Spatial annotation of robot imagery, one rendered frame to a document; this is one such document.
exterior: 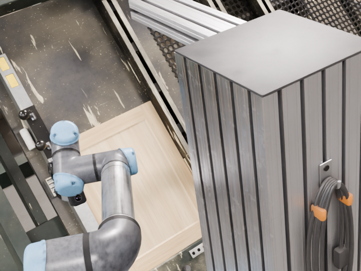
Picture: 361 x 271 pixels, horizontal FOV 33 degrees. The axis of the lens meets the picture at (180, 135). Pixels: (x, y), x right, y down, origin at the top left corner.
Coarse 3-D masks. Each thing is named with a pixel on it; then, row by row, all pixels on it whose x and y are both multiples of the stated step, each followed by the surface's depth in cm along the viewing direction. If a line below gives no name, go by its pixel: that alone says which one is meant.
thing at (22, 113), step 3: (21, 111) 211; (24, 111) 211; (27, 111) 212; (18, 114) 212; (21, 114) 210; (24, 114) 210; (27, 114) 211; (30, 114) 222; (33, 114) 222; (21, 117) 211; (24, 117) 211; (27, 117) 211; (30, 117) 219; (33, 117) 222; (36, 117) 222
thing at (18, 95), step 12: (0, 72) 224; (12, 72) 225; (12, 96) 224; (24, 96) 225; (24, 108) 223; (24, 120) 224; (84, 204) 222; (84, 216) 221; (84, 228) 220; (96, 228) 221
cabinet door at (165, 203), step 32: (96, 128) 234; (128, 128) 240; (160, 128) 245; (160, 160) 241; (96, 192) 227; (160, 192) 237; (192, 192) 242; (160, 224) 234; (192, 224) 239; (160, 256) 230
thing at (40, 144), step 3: (39, 141) 210; (42, 141) 210; (36, 144) 210; (39, 144) 210; (42, 144) 210; (45, 144) 211; (48, 144) 221; (36, 147) 210; (39, 147) 210; (42, 147) 210; (45, 147) 211; (48, 147) 221; (39, 150) 211; (42, 150) 211
